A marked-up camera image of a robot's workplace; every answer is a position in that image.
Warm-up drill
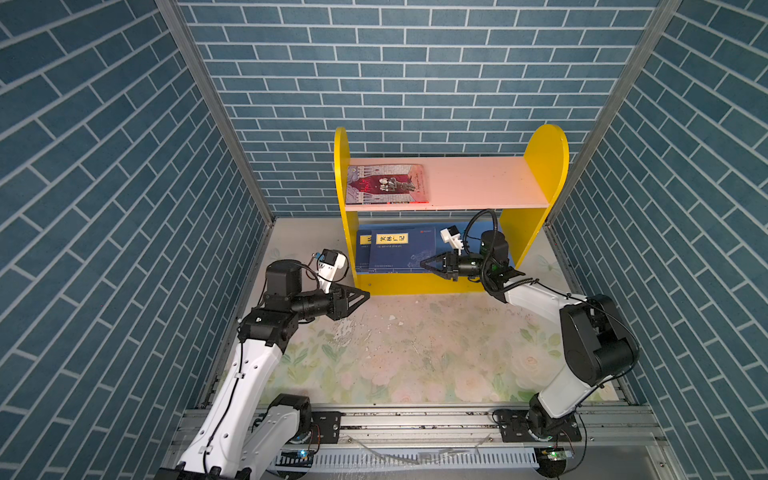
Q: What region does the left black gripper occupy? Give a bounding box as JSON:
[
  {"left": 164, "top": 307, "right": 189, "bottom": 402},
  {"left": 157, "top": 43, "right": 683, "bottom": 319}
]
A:
[{"left": 289, "top": 281, "right": 369, "bottom": 323}]

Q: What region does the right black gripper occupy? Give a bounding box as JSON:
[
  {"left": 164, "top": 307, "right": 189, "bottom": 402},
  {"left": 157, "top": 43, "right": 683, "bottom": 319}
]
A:
[{"left": 422, "top": 250, "right": 492, "bottom": 283}]

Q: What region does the navy book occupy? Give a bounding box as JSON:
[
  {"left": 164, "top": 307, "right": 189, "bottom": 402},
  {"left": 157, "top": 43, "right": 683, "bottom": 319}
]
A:
[
  {"left": 368, "top": 225, "right": 438, "bottom": 274},
  {"left": 355, "top": 230, "right": 373, "bottom": 273}
]

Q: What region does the Hamlet picture book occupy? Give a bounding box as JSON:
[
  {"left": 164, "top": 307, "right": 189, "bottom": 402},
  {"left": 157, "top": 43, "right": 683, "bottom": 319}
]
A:
[{"left": 345, "top": 164, "right": 428, "bottom": 205}]

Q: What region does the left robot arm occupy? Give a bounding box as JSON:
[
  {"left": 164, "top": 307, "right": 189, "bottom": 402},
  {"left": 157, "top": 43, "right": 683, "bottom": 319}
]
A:
[{"left": 155, "top": 259, "right": 370, "bottom": 479}]

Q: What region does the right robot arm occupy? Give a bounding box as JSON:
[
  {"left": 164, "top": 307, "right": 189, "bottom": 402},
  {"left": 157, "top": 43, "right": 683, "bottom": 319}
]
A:
[{"left": 420, "top": 226, "right": 640, "bottom": 441}]

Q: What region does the yellow pink blue bookshelf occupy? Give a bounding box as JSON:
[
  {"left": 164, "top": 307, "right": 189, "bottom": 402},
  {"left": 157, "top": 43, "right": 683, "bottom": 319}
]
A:
[{"left": 334, "top": 125, "right": 570, "bottom": 295}]

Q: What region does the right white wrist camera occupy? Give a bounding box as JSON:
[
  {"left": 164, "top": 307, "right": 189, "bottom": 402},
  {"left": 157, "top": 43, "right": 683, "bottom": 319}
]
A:
[{"left": 440, "top": 225, "right": 464, "bottom": 254}]

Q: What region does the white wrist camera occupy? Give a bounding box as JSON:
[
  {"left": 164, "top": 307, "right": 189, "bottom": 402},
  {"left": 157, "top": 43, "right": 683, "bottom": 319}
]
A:
[
  {"left": 315, "top": 249, "right": 350, "bottom": 294},
  {"left": 440, "top": 225, "right": 464, "bottom": 254}
]

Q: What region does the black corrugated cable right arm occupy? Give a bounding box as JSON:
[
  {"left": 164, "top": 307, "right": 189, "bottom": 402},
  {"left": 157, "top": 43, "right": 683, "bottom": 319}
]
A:
[{"left": 463, "top": 208, "right": 529, "bottom": 304}]

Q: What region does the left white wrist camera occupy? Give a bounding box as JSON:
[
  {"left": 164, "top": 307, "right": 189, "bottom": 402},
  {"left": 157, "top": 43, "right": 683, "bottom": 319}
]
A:
[{"left": 315, "top": 249, "right": 350, "bottom": 294}]

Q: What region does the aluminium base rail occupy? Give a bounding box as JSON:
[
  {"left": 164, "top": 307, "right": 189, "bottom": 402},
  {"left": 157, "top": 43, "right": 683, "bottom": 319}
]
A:
[{"left": 167, "top": 403, "right": 679, "bottom": 480}]

